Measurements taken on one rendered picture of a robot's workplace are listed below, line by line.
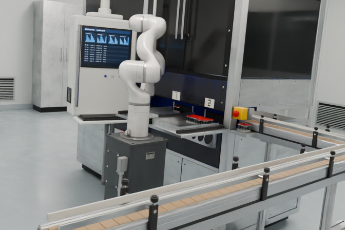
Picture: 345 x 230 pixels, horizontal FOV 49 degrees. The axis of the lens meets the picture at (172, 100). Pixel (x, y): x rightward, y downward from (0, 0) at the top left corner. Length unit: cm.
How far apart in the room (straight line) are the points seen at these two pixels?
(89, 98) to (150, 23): 92
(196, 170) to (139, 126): 77
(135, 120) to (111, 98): 98
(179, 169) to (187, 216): 174
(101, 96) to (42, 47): 424
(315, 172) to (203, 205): 63
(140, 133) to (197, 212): 102
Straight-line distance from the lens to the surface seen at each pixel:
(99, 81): 297
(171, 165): 289
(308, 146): 226
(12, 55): 746
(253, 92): 257
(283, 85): 284
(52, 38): 720
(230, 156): 251
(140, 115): 205
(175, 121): 253
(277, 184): 141
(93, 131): 384
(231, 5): 246
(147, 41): 218
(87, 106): 296
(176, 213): 107
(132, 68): 203
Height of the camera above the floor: 137
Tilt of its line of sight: 8 degrees down
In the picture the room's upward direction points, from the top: 4 degrees clockwise
